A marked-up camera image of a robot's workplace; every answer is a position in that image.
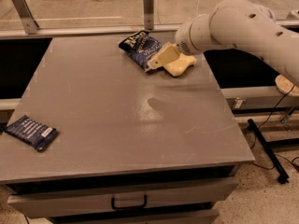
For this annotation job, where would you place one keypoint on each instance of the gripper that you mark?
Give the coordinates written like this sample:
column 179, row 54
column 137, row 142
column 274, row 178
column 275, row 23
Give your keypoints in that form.
column 183, row 43

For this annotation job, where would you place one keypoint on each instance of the yellow sponge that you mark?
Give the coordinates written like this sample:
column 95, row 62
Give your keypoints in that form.
column 180, row 65

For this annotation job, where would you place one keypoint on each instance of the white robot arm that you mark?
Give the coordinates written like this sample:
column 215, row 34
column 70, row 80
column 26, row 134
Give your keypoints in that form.
column 234, row 24

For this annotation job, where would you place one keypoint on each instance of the blue chip bag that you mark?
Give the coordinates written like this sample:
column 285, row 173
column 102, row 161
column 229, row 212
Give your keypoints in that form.
column 140, row 47

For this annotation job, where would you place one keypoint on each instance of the black floor stand bar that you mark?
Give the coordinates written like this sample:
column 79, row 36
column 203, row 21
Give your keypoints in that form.
column 282, row 175

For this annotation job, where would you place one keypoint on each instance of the dark blue snack packet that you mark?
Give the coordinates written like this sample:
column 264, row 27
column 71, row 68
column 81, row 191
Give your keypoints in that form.
column 35, row 134

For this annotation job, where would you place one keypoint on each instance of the middle metal bracket post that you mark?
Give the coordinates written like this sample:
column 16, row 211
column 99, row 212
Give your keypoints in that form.
column 148, row 6

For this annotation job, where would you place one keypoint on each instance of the metal bracket post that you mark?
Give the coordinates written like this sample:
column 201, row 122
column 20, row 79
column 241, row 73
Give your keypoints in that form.
column 148, row 6
column 28, row 22

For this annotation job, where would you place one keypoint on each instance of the left metal bracket post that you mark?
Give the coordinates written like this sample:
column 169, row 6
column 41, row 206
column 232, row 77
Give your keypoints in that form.
column 28, row 22

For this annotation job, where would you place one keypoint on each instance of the grey drawer with black handle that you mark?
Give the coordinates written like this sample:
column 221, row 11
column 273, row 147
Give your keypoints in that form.
column 90, row 201

